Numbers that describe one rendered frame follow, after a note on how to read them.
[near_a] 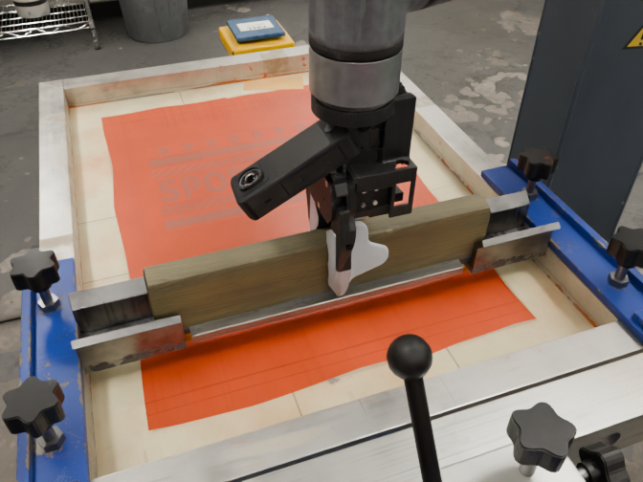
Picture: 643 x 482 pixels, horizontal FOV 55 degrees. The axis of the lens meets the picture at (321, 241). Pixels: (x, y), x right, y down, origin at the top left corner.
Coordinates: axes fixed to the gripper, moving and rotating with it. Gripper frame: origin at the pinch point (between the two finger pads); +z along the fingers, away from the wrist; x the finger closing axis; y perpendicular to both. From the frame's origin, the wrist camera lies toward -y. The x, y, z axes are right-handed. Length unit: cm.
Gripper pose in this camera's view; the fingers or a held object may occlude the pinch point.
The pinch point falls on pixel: (325, 273)
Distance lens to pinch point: 63.8
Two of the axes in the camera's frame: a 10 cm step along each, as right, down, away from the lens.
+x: -3.3, -6.1, 7.2
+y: 9.4, -2.1, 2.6
